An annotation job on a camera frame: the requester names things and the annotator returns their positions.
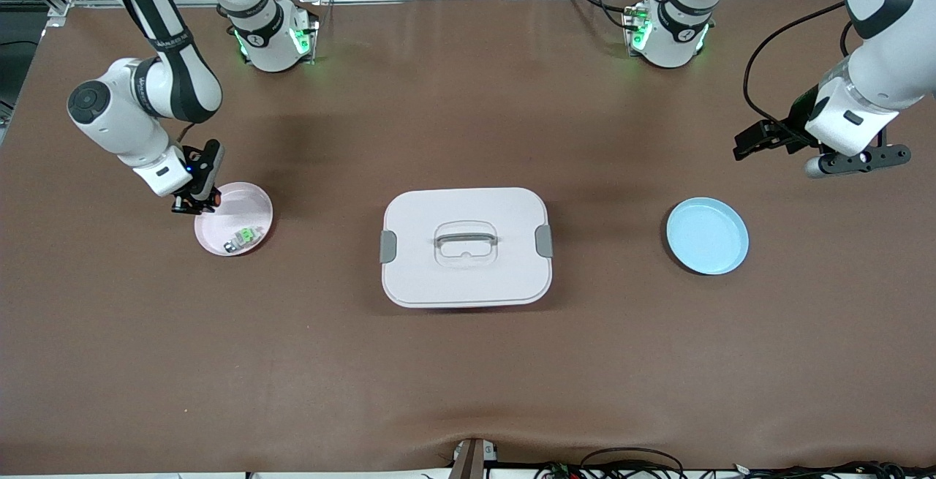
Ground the pale pink round plate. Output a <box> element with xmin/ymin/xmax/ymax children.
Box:
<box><xmin>194</xmin><ymin>181</ymin><xmax>275</xmax><ymax>257</ymax></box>

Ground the light blue round plate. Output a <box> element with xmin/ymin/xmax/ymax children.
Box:
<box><xmin>665</xmin><ymin>197</ymin><xmax>750</xmax><ymax>276</ymax></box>

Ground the white lidded storage box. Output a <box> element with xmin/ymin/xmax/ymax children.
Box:
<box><xmin>380</xmin><ymin>186</ymin><xmax>554</xmax><ymax>309</ymax></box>

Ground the brown table mat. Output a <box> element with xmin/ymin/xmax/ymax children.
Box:
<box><xmin>0</xmin><ymin>0</ymin><xmax>936</xmax><ymax>476</ymax></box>

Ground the green push-button switch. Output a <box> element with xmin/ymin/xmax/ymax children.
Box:
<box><xmin>223</xmin><ymin>225</ymin><xmax>265</xmax><ymax>254</ymax></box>

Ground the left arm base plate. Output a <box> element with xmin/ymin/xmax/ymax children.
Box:
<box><xmin>622</xmin><ymin>4</ymin><xmax>714</xmax><ymax>64</ymax></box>

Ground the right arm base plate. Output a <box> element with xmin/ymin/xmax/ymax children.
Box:
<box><xmin>238</xmin><ymin>7</ymin><xmax>320</xmax><ymax>67</ymax></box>

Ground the black left arm base cable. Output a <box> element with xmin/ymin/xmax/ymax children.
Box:
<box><xmin>562</xmin><ymin>0</ymin><xmax>641</xmax><ymax>30</ymax></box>

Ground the tangled cable bundle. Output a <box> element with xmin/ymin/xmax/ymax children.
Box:
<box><xmin>534</xmin><ymin>459</ymin><xmax>936</xmax><ymax>479</ymax></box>

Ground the black cable loop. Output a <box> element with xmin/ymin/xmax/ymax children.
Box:
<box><xmin>580</xmin><ymin>447</ymin><xmax>686</xmax><ymax>479</ymax></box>

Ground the small metal edge bracket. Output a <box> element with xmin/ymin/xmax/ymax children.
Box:
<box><xmin>450</xmin><ymin>437</ymin><xmax>499</xmax><ymax>479</ymax></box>

